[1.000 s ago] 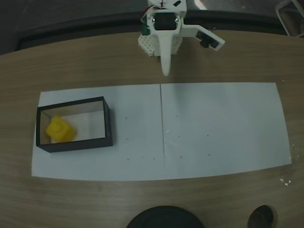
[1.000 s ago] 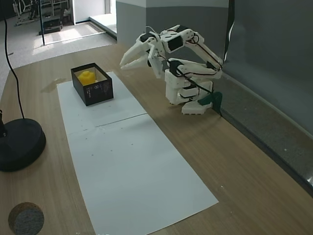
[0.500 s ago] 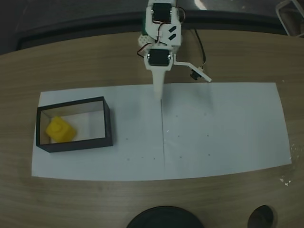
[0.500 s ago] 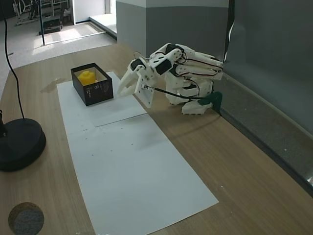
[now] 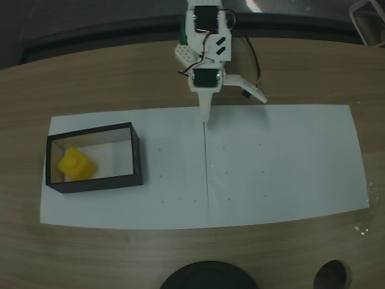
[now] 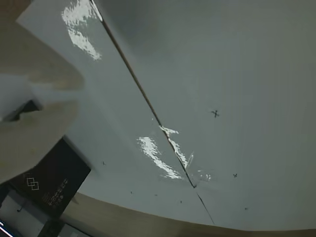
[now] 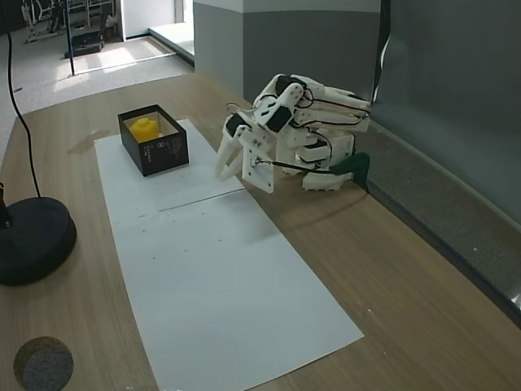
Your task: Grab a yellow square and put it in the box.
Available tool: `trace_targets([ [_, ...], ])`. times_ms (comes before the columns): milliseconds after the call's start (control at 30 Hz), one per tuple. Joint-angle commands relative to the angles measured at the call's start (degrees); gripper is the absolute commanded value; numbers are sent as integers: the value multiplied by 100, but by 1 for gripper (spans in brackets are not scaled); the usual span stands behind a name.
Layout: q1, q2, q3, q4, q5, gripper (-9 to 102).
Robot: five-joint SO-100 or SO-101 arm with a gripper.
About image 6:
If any white paper sheet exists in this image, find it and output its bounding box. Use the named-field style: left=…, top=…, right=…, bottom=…
left=91, top=0, right=316, bottom=232
left=15, top=0, right=216, bottom=226

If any clear tape strip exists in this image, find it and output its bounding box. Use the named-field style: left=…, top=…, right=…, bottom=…
left=136, top=125, right=213, bottom=184
left=61, top=1, right=103, bottom=61

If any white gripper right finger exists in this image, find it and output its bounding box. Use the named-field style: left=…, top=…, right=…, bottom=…
left=0, top=21, right=86, bottom=105

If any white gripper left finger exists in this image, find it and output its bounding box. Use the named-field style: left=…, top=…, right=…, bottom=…
left=0, top=100, right=80, bottom=185

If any dark brown open box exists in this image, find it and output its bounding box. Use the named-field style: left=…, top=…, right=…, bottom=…
left=0, top=100, right=92, bottom=237

